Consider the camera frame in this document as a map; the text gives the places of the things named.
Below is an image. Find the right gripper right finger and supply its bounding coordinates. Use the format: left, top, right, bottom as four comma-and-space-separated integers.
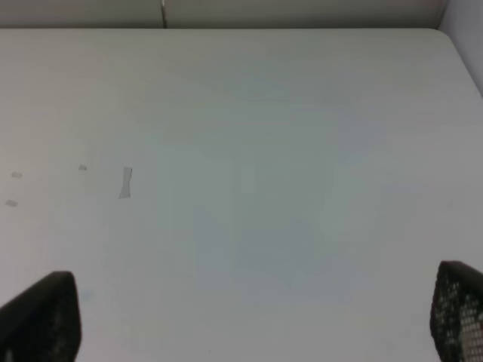
429, 261, 482, 362

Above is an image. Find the clear tape strip right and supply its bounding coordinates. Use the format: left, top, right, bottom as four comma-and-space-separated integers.
118, 167, 132, 199

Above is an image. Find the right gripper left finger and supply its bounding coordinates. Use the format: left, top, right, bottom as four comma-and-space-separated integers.
1, 271, 82, 362

